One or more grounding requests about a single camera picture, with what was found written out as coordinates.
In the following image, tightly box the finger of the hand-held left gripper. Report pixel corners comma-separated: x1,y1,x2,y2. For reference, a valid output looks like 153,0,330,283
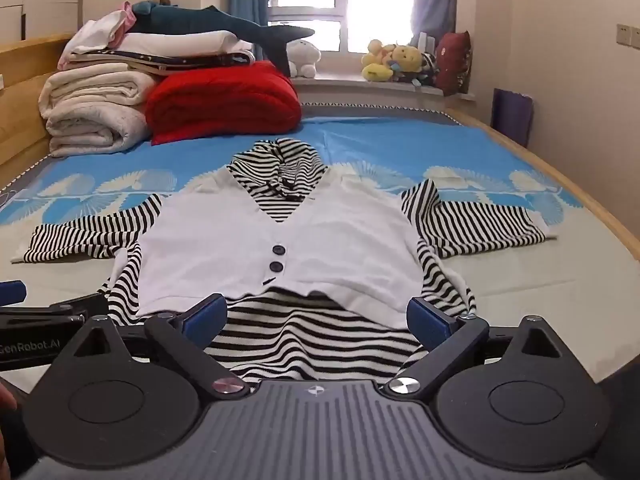
0,281,27,307
0,291,110,328

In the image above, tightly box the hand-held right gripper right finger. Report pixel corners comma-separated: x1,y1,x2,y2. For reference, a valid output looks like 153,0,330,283
382,297,592,399

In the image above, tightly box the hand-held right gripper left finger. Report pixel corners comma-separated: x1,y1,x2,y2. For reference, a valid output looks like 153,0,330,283
50,294,252,399

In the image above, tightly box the striped hooded top white vest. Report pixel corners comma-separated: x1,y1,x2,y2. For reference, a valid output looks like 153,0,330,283
11,137,560,383

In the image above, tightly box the person's left hand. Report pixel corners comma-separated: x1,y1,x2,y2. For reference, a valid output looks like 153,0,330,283
0,381,19,467

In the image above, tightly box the blue leaf printed bed sheet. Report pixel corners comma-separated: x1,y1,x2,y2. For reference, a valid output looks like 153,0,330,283
0,115,632,386

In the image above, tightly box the white rolled quilt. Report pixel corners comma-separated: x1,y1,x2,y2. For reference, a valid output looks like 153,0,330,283
37,62,162,158

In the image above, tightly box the red folded quilt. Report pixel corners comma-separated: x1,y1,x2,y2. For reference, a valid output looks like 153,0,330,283
145,60,304,147

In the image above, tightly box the purple mat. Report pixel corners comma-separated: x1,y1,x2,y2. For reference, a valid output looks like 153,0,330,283
490,87,535,147

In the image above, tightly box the black white plush toy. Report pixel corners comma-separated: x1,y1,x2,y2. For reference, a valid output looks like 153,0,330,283
407,51,442,89

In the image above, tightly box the navy patterned folded blanket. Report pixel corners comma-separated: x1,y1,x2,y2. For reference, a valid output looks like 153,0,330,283
69,50,257,77

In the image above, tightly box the red pillow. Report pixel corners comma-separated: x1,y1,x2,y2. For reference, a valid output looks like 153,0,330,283
434,30,474,97

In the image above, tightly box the yellow duck plush toy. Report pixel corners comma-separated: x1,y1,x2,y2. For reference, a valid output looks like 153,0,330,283
361,39,397,83

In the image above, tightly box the yellow bear plush toy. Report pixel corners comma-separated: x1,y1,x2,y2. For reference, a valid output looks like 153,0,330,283
390,44,434,77

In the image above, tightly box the white and pink cloth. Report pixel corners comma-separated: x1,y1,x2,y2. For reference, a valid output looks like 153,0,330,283
57,2,137,70

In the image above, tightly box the white folded blanket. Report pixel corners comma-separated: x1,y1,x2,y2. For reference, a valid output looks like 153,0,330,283
119,31,257,57

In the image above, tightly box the teal shark plush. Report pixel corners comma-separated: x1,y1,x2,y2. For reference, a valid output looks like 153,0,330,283
131,1,316,78

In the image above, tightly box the blue curtain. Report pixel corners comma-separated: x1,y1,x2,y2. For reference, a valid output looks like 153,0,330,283
411,0,459,54
229,0,271,63

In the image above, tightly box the window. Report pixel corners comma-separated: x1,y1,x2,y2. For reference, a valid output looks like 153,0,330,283
267,0,416,54

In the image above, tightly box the wooden bed frame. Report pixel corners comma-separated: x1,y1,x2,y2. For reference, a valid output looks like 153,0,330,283
0,34,640,361

